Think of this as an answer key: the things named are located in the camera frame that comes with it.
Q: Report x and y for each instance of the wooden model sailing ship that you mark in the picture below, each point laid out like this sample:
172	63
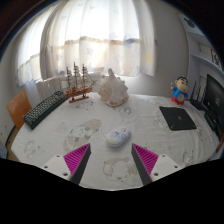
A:
78	90

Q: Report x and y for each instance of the white shelf unit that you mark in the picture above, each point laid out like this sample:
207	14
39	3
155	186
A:
196	50

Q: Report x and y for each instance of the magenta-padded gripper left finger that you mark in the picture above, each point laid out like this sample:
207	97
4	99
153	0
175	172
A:
75	160

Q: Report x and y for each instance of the black mouse pad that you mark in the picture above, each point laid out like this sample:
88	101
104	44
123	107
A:
177	118

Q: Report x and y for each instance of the cartoon boy figure toy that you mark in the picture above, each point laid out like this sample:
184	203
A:
180	91

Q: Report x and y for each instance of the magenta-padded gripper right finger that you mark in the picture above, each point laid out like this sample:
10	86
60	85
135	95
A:
146	160

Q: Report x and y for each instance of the large white conch shell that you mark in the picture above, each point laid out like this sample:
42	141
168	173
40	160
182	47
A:
113	90

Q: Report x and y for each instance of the white cartoon-print tablecloth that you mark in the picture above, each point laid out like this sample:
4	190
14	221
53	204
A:
146	116

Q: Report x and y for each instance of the black keyboard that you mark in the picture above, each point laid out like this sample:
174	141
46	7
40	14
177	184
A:
44	110

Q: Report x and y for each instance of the red hanging decoration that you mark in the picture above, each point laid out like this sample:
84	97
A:
221	144

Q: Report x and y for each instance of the black computer monitor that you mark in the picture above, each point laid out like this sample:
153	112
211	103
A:
215	96

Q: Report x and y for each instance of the white cartoon-print computer mouse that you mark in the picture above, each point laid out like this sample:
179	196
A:
118	136

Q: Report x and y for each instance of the black router with antennas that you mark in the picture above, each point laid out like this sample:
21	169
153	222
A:
197	104

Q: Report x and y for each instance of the black box device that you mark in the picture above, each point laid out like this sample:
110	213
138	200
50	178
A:
211	120

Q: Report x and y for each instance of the white radiator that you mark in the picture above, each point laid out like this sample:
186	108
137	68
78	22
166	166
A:
50	87

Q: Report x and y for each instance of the orange wooden chair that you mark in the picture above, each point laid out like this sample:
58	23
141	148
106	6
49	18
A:
17	108

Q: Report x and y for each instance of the white sheer curtain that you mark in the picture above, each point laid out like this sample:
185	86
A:
100	33

